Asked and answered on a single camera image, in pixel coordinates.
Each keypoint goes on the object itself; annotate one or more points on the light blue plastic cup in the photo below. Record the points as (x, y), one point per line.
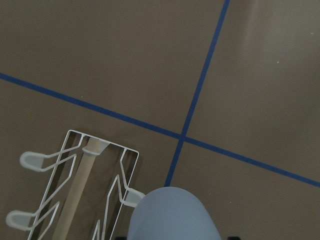
(171, 213)

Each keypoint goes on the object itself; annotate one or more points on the white wire cup holder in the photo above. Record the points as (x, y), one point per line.
(81, 150)

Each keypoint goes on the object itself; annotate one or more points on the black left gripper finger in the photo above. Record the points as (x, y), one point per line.
(122, 238)

